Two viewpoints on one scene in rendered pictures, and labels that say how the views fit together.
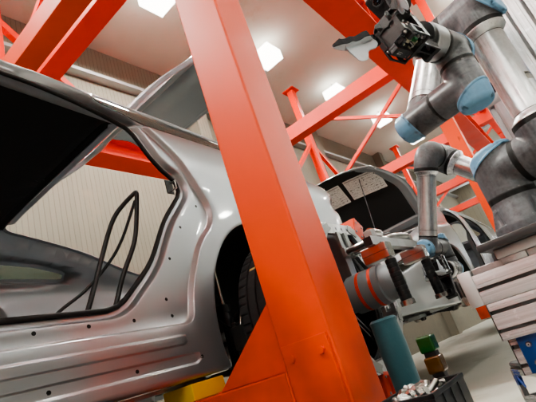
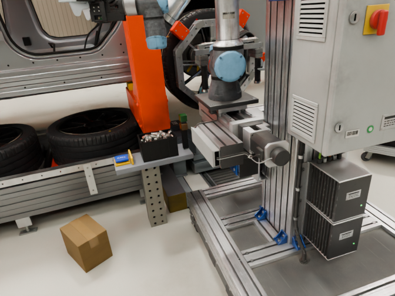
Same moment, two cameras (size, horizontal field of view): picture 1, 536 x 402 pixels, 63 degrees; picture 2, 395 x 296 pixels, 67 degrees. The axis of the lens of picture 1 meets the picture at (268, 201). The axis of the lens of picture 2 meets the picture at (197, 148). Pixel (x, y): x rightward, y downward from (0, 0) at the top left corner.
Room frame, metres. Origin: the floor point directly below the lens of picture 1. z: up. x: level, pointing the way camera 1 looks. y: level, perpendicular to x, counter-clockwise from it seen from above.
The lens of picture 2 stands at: (0.01, -1.32, 1.19)
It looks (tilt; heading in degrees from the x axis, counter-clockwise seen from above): 25 degrees down; 39
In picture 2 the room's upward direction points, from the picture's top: 5 degrees counter-clockwise
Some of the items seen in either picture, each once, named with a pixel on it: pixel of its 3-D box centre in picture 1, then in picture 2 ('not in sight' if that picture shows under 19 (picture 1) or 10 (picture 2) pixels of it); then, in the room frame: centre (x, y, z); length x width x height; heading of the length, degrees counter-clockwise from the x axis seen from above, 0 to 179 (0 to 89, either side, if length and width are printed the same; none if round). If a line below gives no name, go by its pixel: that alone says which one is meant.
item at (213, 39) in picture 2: (353, 234); (207, 37); (1.49, -0.25, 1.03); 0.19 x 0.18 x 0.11; 57
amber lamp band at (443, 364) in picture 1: (435, 364); (183, 125); (1.19, -0.27, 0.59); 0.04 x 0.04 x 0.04; 57
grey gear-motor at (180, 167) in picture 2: not in sight; (177, 144); (1.52, 0.11, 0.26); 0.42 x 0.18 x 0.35; 57
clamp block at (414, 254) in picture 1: (414, 254); (255, 51); (1.67, -0.46, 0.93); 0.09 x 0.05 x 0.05; 57
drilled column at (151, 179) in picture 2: not in sight; (153, 192); (1.00, -0.14, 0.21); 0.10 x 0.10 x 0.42; 57
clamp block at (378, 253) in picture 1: (377, 253); (201, 59); (1.38, -0.28, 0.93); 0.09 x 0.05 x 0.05; 57
